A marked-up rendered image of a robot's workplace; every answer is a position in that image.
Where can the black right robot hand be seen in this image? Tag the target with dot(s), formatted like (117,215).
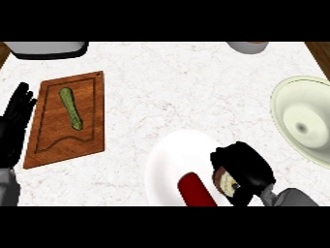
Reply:
(245,161)

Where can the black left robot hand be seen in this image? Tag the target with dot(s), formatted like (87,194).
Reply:
(8,129)

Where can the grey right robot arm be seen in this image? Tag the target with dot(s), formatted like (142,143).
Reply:
(286,197)

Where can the white plate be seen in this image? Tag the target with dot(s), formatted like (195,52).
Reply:
(182,161)

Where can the pale cream bowl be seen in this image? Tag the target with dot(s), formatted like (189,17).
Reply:
(314,122)

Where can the brown wooden cutting board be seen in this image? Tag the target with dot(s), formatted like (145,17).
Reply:
(67,119)

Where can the dark red pepper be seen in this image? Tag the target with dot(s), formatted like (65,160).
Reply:
(196,192)

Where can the green cucumber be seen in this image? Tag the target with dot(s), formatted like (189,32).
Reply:
(71,108)

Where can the white and black appliance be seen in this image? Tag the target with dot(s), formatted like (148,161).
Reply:
(48,49)

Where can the pale grey round container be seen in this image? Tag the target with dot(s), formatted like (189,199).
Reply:
(247,46)

